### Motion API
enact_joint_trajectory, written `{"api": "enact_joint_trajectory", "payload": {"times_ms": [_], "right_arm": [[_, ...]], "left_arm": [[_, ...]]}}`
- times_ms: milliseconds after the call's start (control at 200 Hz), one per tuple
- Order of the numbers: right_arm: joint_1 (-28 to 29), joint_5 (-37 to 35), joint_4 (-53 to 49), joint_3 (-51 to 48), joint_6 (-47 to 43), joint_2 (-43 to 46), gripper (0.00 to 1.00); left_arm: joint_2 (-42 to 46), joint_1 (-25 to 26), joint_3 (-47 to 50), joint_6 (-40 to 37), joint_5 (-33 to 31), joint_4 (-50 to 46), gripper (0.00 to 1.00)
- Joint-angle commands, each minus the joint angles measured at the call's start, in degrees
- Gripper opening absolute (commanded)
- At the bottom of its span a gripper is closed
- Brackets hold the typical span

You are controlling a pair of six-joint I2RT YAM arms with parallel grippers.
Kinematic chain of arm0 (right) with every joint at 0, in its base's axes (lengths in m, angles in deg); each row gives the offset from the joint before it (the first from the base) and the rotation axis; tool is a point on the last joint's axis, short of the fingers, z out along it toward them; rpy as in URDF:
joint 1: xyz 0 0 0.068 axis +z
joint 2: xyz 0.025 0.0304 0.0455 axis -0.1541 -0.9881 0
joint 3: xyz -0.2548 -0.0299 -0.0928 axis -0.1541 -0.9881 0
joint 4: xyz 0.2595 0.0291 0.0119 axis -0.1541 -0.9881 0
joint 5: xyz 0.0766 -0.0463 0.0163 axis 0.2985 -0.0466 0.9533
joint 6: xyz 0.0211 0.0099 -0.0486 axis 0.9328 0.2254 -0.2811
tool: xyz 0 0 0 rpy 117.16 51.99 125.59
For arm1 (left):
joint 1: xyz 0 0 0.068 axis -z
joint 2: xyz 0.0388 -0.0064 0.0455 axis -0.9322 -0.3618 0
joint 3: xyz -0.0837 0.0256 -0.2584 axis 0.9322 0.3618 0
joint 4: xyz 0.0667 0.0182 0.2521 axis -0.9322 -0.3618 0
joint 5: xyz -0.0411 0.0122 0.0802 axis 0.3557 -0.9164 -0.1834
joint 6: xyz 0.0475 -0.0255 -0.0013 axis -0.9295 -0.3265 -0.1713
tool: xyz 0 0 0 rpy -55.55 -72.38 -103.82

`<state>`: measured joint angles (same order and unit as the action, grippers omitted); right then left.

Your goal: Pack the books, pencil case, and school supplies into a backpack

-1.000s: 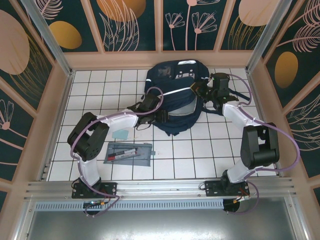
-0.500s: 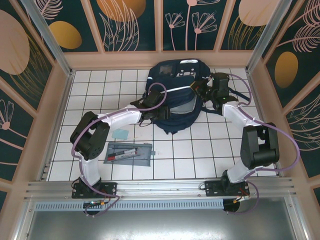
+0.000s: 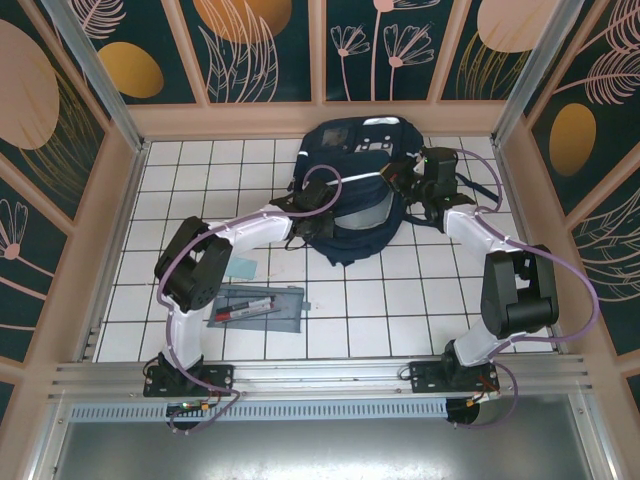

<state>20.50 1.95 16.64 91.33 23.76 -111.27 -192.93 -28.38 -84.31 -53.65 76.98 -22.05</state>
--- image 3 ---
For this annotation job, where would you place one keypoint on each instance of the navy blue backpack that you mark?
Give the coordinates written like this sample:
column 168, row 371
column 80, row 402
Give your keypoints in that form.
column 350, row 240

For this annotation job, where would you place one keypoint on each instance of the grey mesh pencil case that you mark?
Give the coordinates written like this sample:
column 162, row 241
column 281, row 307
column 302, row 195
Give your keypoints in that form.
column 285, row 322

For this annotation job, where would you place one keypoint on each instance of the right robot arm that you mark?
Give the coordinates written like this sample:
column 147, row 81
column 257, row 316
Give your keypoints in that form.
column 520, row 295

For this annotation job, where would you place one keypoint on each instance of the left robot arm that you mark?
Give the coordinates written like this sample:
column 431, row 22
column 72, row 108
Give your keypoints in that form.
column 192, row 270

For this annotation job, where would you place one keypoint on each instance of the grey metal sheet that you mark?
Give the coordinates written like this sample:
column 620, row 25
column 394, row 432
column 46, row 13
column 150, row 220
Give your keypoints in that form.
column 320, row 450

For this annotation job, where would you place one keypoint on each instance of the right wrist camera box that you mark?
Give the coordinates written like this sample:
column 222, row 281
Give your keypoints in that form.
column 412, row 164

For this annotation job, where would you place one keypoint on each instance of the aluminium frame post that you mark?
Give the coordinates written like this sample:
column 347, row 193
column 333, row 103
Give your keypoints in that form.
column 95, row 70
column 537, row 70

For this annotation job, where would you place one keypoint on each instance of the aluminium mounting rail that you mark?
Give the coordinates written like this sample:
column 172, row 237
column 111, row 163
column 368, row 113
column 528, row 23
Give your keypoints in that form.
column 325, row 372

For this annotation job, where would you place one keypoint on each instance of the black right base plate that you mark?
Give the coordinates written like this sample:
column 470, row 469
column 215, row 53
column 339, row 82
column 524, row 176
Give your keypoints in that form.
column 425, row 375

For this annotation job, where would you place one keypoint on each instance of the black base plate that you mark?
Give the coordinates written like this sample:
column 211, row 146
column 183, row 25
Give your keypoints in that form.
column 425, row 375
column 215, row 377

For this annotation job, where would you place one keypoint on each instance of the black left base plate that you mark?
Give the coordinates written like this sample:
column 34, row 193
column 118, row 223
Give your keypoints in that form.
column 215, row 377

